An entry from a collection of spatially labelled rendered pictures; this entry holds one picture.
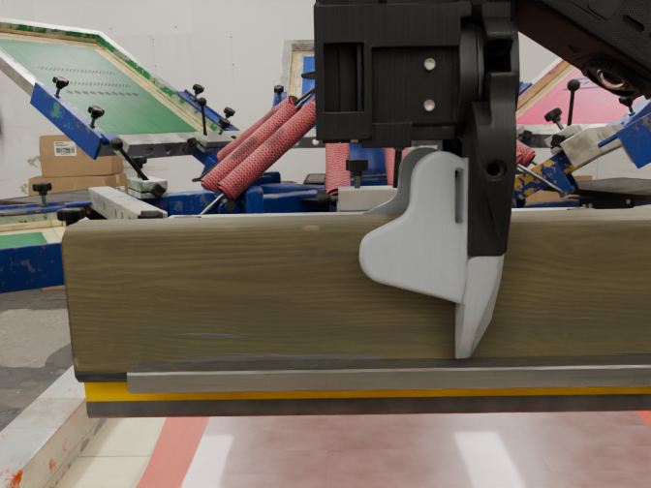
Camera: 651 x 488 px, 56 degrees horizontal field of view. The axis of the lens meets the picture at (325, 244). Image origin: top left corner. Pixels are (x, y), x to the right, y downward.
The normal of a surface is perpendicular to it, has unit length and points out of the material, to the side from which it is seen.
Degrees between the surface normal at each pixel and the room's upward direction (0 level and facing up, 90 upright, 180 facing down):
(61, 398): 0
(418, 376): 89
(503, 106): 71
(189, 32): 90
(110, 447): 0
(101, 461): 0
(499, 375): 89
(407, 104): 90
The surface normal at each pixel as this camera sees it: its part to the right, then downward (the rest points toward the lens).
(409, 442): -0.02, -0.98
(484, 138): -0.02, 0.02
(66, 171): 0.11, 0.22
